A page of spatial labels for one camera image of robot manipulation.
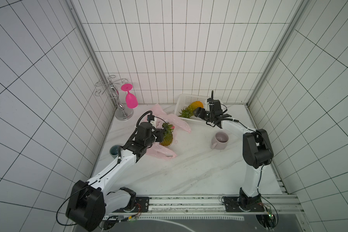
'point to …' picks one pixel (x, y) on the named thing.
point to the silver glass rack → (121, 113)
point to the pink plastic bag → (177, 123)
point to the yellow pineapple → (188, 111)
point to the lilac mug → (219, 141)
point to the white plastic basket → (183, 100)
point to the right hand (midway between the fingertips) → (198, 109)
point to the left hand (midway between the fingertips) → (161, 132)
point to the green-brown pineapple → (167, 136)
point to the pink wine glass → (132, 102)
